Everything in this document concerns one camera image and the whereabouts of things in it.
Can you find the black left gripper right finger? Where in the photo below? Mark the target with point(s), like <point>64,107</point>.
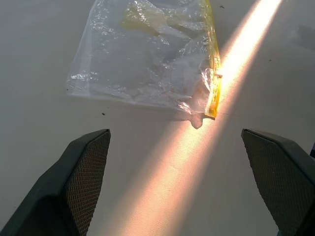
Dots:
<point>283,182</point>

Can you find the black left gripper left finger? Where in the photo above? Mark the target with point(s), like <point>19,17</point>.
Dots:
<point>61,186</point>

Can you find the clear plastic zip bag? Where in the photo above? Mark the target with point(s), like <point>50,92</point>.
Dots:
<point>147,64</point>

